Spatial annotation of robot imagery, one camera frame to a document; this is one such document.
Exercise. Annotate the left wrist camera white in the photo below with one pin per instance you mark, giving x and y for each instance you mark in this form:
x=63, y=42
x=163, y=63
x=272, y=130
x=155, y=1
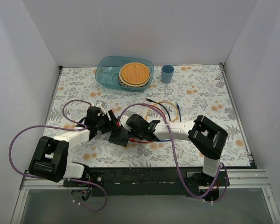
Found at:
x=101, y=105

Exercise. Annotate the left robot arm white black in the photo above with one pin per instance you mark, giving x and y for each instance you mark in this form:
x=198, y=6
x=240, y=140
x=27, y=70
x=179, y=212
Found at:
x=50, y=160

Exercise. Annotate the black network switch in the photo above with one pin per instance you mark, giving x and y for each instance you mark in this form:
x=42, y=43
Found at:
x=119, y=137

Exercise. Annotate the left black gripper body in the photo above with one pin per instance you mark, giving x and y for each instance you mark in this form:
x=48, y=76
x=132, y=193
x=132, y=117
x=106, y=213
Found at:
x=110, y=120

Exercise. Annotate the floral table mat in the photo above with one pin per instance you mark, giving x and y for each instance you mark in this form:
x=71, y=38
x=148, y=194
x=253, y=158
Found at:
x=197, y=89

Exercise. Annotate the woven wicker round plate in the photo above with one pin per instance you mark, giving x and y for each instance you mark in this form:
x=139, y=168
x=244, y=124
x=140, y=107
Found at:
x=134, y=75

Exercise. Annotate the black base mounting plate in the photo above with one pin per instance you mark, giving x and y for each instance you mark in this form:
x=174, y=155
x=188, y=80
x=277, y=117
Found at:
x=146, y=181

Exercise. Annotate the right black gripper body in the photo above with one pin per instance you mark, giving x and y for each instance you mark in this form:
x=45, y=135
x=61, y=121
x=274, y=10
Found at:
x=121, y=134

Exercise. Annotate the blue plastic cup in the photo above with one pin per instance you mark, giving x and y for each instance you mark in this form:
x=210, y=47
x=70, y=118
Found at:
x=167, y=73

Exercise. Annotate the teal plastic tub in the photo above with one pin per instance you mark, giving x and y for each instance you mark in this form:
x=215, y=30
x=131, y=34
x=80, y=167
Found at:
x=107, y=73

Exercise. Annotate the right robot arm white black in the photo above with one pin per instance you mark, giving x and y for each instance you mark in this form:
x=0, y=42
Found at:
x=208, y=137

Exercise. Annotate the aluminium frame rail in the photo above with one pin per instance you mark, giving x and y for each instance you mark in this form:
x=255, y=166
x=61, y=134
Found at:
x=238, y=179

